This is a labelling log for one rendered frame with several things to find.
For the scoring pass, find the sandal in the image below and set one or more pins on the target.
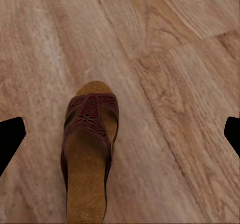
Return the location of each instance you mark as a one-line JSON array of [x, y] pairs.
[[90, 131]]

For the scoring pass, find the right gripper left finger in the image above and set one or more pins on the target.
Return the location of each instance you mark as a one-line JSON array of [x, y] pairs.
[[12, 133]]

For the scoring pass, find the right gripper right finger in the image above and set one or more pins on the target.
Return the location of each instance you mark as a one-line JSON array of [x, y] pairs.
[[232, 133]]

